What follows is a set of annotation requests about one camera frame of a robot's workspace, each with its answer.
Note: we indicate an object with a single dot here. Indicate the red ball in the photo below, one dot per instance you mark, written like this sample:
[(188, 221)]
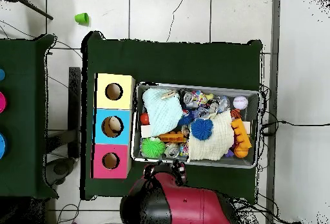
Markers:
[(144, 119)]

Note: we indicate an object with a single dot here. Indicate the mint knitted cloth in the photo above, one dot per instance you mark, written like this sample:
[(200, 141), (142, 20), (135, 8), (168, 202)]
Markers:
[(162, 113)]

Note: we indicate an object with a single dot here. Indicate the small orange basketball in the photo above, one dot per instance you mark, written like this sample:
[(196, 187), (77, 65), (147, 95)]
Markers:
[(241, 153)]

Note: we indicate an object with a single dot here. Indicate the green spiky ball with eyes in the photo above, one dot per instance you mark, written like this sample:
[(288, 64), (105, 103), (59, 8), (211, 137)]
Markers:
[(153, 147)]

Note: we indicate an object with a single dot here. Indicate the dark green table cloth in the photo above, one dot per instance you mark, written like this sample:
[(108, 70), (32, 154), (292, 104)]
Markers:
[(167, 61), (23, 54)]

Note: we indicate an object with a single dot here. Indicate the orange toy building brick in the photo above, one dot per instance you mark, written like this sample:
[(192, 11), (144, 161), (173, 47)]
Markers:
[(241, 136)]

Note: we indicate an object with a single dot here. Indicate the white baseball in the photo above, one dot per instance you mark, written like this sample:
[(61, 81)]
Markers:
[(240, 102)]

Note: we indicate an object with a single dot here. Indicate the large blue round toy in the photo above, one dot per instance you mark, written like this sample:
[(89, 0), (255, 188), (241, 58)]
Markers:
[(2, 145)]

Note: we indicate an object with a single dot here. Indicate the small blue round toy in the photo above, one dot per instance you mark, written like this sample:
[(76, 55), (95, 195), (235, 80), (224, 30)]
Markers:
[(1, 74)]

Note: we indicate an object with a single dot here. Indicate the cream knitted cloth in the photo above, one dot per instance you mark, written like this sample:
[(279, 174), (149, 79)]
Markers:
[(214, 144)]

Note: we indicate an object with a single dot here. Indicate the pink round toy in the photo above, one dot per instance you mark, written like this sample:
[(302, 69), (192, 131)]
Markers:
[(2, 102)]

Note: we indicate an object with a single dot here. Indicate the black rod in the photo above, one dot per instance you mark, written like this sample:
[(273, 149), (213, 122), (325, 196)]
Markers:
[(38, 11)]

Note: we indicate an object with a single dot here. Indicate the green plastic cup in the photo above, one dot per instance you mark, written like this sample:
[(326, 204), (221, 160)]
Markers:
[(82, 18)]

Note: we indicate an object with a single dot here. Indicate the plain wooden block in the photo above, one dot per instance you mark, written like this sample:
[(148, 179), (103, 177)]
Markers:
[(247, 127)]

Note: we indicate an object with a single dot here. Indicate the wooden box with three holes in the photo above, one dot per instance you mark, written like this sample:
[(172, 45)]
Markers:
[(123, 100)]

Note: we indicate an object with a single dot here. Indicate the clear mesh bin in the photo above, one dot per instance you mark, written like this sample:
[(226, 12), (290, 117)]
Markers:
[(254, 141)]

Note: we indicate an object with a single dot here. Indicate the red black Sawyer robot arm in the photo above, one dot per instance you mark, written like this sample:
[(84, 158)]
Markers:
[(193, 203)]

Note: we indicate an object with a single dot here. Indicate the large blue spiky ball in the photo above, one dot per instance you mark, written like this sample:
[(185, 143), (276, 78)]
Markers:
[(201, 129)]

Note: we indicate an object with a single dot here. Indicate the orange striped tiger plush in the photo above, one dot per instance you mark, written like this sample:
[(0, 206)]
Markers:
[(236, 113)]

